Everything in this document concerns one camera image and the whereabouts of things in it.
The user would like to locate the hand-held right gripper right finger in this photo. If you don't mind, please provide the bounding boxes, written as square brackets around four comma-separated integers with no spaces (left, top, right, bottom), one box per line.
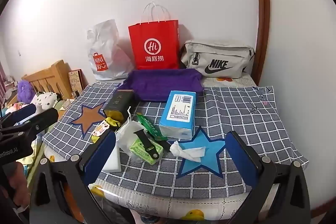
[225,131,319,224]

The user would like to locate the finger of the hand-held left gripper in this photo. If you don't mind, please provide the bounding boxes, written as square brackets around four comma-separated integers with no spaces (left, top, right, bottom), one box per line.
[0,108,59,142]
[0,103,37,128]

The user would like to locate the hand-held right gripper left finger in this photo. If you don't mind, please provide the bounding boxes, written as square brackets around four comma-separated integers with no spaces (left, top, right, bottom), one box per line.
[29,130,117,224]

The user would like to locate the cartoon print snack packet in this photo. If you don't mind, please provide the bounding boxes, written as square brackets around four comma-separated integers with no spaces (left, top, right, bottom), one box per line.
[93,120,110,136]

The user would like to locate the light green packet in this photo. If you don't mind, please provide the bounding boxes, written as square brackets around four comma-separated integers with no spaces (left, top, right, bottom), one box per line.
[129,139,164,164]

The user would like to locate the black watch band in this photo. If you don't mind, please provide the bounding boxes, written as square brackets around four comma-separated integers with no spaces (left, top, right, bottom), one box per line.
[133,130,161,160]

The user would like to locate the white tissue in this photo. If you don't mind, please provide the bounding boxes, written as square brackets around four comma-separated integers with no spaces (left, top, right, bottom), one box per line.
[169,140,206,163]

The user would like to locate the purple cloth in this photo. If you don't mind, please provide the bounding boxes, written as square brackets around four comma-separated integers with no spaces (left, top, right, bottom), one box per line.
[115,69,205,102]

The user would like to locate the person's left hand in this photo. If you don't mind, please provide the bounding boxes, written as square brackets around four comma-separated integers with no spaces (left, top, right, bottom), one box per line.
[5,161,30,207]

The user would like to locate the white dotted pillow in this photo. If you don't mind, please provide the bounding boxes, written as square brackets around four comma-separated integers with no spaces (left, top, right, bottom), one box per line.
[31,91,61,111]

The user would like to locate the purple plush toy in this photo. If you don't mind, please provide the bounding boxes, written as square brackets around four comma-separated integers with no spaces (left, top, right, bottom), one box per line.
[17,80,36,104]

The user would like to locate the grey checkered star blanket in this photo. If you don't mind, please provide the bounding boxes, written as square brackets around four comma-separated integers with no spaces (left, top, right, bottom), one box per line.
[42,80,309,199]

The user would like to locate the wooden headboard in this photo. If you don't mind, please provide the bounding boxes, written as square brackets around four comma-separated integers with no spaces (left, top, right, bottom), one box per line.
[22,60,76,100]

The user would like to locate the brown patterned book box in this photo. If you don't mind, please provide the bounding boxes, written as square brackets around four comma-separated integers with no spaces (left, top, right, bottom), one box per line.
[68,69,86,97]

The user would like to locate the black tin box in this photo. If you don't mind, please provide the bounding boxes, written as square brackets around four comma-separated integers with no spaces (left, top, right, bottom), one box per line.
[103,89,135,122]

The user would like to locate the long dark green packet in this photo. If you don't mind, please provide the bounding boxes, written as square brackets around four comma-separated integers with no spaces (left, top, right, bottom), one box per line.
[136,113,168,141]

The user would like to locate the blue tissue pack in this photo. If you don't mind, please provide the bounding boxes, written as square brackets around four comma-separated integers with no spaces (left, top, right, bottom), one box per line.
[159,90,197,140]

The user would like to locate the white plastic shopping bag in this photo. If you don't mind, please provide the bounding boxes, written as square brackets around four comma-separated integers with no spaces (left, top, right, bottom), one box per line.
[87,19,135,81]

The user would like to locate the grey waist bag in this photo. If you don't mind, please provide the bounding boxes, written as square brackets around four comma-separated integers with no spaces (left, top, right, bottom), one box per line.
[180,40,256,79]

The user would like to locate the red paper bag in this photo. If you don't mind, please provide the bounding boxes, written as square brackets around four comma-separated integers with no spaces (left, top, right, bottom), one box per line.
[128,2,180,70]

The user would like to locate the clear drawstring pouch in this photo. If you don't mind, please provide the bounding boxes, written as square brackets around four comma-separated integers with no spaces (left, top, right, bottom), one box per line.
[115,107,159,163]

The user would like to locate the brown wooden door frame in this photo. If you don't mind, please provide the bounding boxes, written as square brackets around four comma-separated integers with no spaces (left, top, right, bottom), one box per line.
[252,0,271,85]

